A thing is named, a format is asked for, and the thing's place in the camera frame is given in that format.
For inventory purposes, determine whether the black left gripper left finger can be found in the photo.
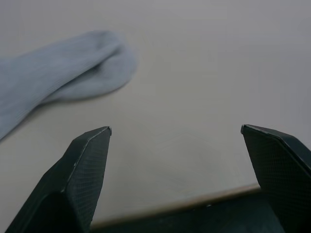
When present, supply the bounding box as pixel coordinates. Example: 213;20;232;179
4;126;112;233

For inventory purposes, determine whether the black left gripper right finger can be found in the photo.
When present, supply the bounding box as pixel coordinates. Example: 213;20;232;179
241;124;311;233

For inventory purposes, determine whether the light blue-grey ribbed sock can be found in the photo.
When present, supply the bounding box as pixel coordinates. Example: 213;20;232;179
0;30;127;115
0;45;137;141

